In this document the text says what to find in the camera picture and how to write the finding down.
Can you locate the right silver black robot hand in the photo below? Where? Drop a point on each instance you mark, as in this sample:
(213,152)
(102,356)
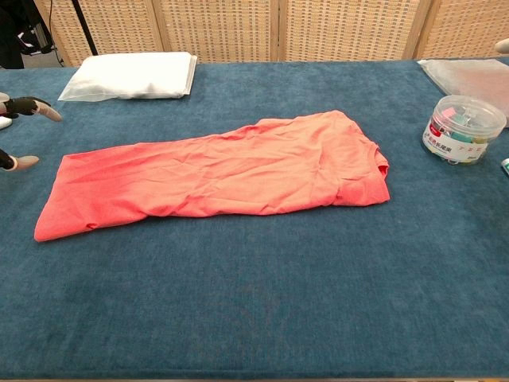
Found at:
(503,45)

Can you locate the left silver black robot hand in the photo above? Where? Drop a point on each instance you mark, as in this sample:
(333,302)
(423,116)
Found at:
(24,106)

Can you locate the coral red t-shirt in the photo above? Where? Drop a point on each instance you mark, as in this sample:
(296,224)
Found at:
(199,179)

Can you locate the clear plastic bag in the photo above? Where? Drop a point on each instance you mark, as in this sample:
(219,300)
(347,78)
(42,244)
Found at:
(469,77)

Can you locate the clear tub of binder clips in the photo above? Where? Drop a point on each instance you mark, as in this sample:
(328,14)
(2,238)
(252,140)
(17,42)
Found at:
(457,131)

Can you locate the black tripod stand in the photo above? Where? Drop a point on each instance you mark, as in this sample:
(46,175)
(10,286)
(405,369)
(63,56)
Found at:
(85,30)

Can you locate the white garment in plastic bag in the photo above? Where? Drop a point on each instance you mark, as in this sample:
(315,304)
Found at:
(131,77)

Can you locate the green glue stick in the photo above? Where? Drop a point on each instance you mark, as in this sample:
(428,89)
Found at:
(506,165)

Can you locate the woven wooden folding screen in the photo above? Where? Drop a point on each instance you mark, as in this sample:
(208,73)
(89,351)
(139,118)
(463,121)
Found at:
(222,28)

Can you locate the blue table cover cloth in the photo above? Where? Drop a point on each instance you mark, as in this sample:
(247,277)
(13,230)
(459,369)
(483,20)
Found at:
(254,318)

